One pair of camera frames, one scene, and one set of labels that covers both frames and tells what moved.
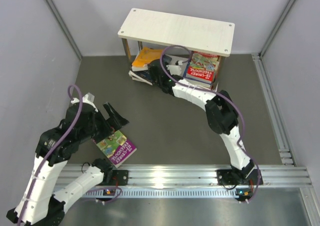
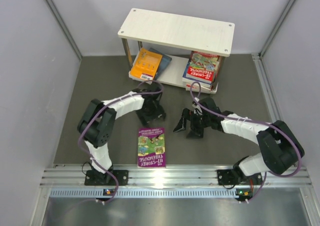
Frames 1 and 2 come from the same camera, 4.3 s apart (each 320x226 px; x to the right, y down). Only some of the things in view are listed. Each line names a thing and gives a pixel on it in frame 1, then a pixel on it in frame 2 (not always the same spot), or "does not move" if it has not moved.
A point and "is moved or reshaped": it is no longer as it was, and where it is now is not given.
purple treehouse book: (117, 148) → (151, 149)
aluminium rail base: (194, 182) does not move
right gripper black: (149, 67) → (195, 132)
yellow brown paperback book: (199, 83) does not move
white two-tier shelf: (210, 37) does not move
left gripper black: (117, 122) → (157, 113)
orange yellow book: (145, 56) is moved or reshaped
